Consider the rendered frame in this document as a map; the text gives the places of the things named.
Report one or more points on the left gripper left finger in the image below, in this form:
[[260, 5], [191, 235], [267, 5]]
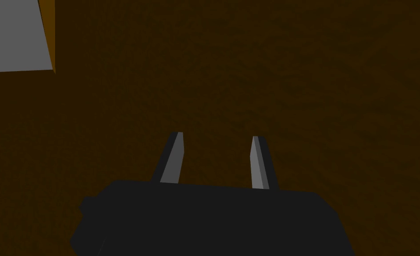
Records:
[[170, 163]]

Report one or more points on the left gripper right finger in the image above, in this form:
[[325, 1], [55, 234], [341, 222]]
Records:
[[262, 167]]

